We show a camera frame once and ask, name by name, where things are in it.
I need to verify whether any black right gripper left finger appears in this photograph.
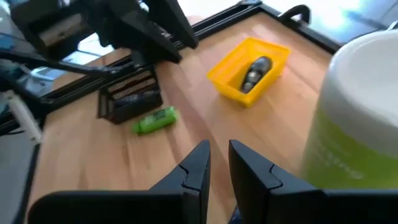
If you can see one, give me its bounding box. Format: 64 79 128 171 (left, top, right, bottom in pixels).
27 139 212 224

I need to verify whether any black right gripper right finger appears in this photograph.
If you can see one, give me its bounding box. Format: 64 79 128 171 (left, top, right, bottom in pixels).
228 139 398 224

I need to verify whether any green plastic travel bottle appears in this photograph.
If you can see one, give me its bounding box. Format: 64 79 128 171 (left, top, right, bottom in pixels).
132 106 178 136

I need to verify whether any navy blue toiletry tube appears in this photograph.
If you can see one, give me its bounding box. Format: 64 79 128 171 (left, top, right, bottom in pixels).
112 92 157 109

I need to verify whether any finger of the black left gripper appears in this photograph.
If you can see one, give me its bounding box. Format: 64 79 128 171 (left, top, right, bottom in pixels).
105 0 183 65
146 0 200 50

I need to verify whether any green disinfecting wipes canister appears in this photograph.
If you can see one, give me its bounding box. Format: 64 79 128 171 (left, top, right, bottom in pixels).
300 29 398 190

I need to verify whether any grey deodorant stick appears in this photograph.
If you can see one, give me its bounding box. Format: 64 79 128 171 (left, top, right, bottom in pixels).
240 55 274 95

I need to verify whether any black plastic basket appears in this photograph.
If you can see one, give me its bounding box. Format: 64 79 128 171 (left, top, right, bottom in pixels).
96 65 164 125

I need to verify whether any white aluminium strut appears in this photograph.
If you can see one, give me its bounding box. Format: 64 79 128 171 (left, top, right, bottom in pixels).
6 89 44 144

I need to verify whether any black table edge handle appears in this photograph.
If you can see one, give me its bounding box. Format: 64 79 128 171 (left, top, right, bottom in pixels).
277 4 312 25

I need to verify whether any yellow plastic basket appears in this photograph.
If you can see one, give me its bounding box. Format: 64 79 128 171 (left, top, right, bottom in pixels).
206 36 292 109

